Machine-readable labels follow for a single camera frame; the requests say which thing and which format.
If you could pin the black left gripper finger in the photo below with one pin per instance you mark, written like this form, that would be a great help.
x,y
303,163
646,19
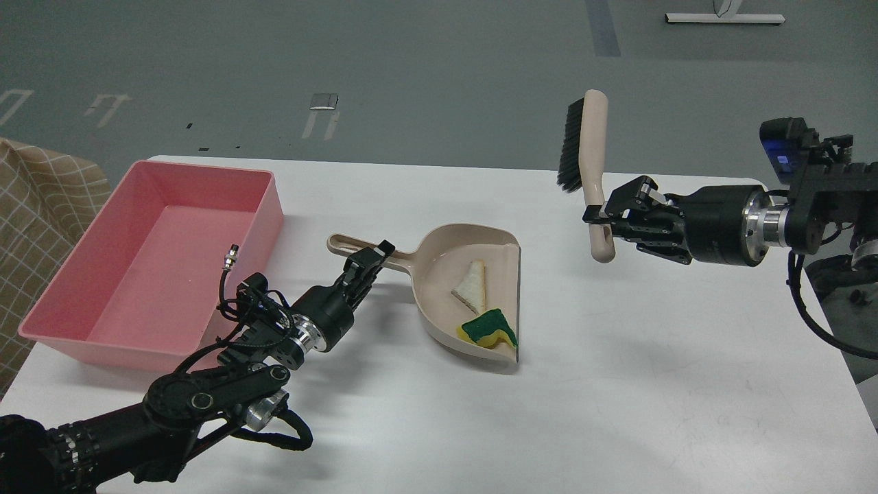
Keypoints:
x,y
360,272

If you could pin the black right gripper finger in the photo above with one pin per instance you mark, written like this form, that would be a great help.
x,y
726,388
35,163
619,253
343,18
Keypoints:
x,y
634,203
668,245

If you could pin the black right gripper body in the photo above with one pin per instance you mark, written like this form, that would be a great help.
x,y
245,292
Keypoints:
x,y
716,228

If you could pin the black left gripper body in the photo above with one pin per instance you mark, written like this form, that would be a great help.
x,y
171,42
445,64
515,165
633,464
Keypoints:
x,y
328,309

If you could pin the beige hand brush black bristles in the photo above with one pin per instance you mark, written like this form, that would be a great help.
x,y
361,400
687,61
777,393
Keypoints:
x,y
582,164

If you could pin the beige plastic dustpan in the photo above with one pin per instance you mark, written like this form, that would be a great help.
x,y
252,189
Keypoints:
x,y
439,263

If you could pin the yellow green sponge piece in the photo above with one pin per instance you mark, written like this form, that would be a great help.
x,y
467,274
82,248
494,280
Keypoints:
x,y
488,330

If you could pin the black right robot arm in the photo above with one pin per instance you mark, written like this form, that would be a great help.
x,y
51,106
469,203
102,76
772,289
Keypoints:
x,y
823,187

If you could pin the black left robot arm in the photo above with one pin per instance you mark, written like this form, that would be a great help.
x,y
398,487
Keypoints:
x,y
234,387

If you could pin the pink plastic bin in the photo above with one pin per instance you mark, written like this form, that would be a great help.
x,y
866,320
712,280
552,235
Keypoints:
x,y
140,288

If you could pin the grey floor plate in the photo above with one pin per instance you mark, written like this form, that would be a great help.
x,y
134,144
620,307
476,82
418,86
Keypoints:
x,y
324,101

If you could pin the white stand base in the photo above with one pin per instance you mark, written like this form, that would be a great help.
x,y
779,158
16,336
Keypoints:
x,y
724,13

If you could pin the brown checkered cloth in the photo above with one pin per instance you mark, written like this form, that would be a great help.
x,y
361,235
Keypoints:
x,y
48,200

